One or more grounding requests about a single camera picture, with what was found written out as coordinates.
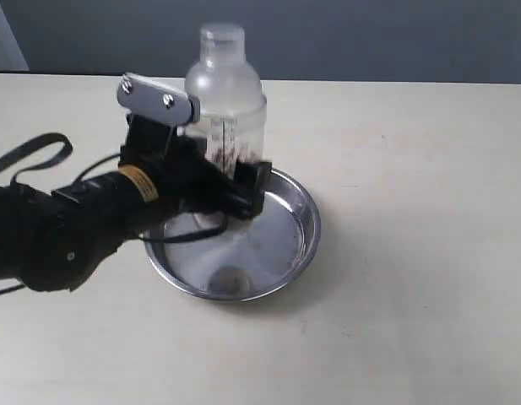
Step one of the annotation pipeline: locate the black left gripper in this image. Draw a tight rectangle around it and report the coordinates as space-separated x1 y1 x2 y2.
52 114 272 236

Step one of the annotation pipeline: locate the clear plastic measuring bottle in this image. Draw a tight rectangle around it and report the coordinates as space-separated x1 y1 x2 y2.
185 23 267 178

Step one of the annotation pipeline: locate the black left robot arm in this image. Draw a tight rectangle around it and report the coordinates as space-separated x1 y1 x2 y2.
0 114 272 292

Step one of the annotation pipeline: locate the round stainless steel plate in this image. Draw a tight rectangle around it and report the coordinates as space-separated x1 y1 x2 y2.
144 170 322 302

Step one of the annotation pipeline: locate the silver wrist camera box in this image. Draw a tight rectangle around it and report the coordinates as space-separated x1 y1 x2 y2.
117 73 200 127

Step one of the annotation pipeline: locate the black camera cable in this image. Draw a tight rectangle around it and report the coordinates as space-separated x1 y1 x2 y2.
0 132 227 296

